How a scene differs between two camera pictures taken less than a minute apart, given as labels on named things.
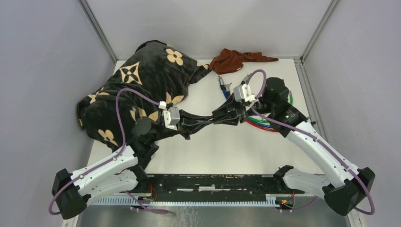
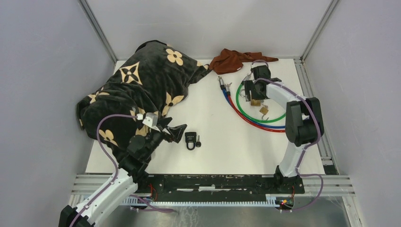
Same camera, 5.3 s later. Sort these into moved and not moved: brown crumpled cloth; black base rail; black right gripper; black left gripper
Moved: black right gripper; black left gripper
Not moved: brown crumpled cloth; black base rail
